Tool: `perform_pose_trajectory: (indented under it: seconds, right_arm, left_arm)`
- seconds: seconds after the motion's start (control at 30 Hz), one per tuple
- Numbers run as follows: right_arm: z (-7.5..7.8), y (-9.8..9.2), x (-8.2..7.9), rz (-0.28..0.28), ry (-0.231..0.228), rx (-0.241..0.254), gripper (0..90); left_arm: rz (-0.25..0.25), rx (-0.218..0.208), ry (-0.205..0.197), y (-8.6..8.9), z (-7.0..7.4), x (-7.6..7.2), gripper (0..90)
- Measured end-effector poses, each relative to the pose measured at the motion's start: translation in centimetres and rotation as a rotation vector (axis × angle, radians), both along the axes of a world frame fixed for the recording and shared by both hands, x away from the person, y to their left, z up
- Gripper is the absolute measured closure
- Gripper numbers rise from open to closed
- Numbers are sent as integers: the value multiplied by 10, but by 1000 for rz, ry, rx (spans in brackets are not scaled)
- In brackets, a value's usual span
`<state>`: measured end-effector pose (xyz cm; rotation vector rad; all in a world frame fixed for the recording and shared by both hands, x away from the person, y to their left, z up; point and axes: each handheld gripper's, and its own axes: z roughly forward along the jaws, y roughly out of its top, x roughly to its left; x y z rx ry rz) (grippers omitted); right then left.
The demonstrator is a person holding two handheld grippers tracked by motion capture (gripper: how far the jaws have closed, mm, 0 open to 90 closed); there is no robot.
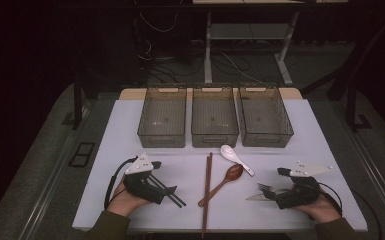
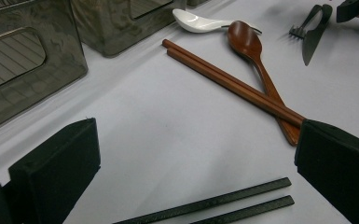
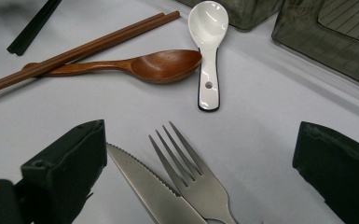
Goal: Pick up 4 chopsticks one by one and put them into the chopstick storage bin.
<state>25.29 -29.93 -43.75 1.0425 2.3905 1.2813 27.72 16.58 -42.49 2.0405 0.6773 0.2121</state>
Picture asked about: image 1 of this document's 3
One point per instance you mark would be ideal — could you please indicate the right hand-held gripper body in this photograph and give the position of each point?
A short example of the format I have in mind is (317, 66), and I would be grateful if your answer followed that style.
(300, 193)

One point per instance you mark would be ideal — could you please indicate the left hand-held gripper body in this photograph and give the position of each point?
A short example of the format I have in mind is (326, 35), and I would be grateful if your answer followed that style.
(140, 186)

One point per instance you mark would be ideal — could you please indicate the black chopstick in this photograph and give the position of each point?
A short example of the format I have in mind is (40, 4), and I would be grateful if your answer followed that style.
(180, 199)
(176, 203)

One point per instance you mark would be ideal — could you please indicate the brown wooden spoon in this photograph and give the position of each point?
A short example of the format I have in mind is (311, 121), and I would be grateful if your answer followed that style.
(234, 172)

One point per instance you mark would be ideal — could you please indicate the white ceramic spoon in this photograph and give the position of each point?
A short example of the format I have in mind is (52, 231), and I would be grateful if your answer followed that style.
(229, 152)

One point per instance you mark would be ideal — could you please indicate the grey transparent storage bin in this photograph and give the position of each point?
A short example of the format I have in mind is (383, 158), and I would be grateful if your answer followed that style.
(162, 116)
(265, 116)
(214, 116)

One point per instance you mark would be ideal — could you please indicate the person's left hand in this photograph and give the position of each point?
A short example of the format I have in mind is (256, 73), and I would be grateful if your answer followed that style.
(123, 201)

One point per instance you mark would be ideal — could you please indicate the person's right hand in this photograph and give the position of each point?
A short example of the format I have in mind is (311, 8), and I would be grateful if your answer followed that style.
(323, 210)

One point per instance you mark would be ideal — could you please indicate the white board sheet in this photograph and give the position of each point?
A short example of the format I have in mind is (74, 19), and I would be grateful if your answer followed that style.
(130, 133)

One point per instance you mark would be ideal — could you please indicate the black metal stand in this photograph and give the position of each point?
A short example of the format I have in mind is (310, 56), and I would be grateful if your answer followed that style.
(351, 100)
(77, 100)

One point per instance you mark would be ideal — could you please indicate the white metal desk frame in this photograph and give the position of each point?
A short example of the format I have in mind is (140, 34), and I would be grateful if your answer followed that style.
(246, 31)

